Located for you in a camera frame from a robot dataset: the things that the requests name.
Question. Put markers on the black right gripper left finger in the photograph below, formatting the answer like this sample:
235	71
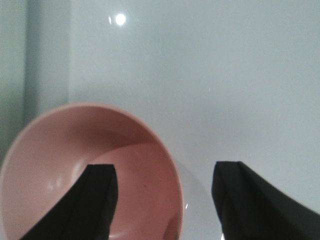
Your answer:
85	212

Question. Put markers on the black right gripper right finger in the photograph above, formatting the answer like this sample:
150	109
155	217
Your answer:
250	208

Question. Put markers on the pink bowl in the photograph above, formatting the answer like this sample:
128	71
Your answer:
52	151

